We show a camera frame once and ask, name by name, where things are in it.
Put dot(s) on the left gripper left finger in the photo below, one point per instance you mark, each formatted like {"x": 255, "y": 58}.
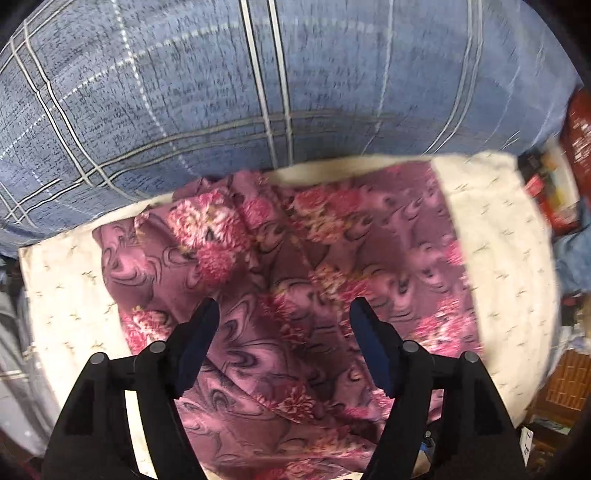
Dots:
{"x": 92, "y": 439}

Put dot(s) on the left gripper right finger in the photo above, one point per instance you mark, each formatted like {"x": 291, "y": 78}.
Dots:
{"x": 477, "y": 439}

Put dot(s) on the purple floral shirt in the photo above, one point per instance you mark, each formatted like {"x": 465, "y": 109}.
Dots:
{"x": 284, "y": 392}

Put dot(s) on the grey star-print pillow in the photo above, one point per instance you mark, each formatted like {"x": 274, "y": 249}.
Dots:
{"x": 29, "y": 408}

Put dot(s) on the cream leaf-print pillow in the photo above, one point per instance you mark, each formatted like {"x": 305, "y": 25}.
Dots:
{"x": 504, "y": 242}

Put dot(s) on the red box clutter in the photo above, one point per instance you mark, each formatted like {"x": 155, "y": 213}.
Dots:
{"x": 550, "y": 182}

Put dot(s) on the red plastic bag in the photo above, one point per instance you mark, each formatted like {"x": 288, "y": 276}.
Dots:
{"x": 575, "y": 139}

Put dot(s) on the blue plaid quilt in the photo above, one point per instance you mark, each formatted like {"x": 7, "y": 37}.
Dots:
{"x": 104, "y": 103}

